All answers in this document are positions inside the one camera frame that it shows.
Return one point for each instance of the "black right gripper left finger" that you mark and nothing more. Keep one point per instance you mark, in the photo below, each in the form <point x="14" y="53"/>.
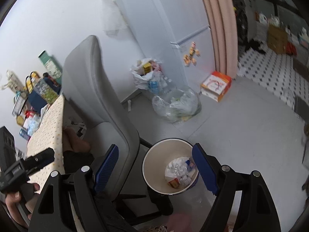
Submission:
<point x="53" y="211"/>

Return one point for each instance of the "white bag with boxes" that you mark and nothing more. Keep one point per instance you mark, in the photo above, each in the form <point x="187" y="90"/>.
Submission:
<point x="143" y="72"/>

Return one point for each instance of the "person's left hand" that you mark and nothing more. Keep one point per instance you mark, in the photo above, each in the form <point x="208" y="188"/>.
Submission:
<point x="12" y="199"/>

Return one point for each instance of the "tissue pack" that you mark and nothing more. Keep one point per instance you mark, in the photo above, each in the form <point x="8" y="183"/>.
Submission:
<point x="31" y="124"/>

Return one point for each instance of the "plastic bag on fridge hook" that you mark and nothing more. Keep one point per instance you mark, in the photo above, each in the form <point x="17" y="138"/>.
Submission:
<point x="113" y="21"/>

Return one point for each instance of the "dotted tablecloth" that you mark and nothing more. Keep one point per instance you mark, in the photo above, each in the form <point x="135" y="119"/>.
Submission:
<point x="48" y="135"/>

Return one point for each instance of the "water bottle pack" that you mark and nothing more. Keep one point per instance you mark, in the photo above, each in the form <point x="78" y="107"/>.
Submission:
<point x="159" y="84"/>

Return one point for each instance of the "white refrigerator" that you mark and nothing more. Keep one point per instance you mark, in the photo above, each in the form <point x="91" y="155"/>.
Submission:
<point x="177" y="34"/>

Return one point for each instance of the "brown cardboard box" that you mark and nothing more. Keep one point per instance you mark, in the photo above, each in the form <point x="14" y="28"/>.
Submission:
<point x="277" y="39"/>

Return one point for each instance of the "clear plastic trash bag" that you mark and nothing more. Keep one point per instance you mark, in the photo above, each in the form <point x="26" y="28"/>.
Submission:
<point x="177" y="105"/>

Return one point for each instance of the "orange white cardboard box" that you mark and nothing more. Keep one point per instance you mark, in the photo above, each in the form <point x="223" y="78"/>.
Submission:
<point x="216" y="86"/>

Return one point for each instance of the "beige round trash bin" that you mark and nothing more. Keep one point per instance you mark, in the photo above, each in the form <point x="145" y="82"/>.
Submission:
<point x="156" y="160"/>

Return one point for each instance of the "trash pile in bin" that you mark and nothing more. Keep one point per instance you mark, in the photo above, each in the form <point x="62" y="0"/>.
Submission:
<point x="179" y="172"/>

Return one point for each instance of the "green white box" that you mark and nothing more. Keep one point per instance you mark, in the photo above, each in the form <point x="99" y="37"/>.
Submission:
<point x="53" y="68"/>

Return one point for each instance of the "navy tote bag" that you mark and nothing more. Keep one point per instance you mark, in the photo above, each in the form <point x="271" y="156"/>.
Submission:
<point x="36" y="102"/>

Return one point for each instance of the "grey office chair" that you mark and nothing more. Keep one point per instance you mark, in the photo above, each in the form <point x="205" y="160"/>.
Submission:
<point x="89" y="92"/>

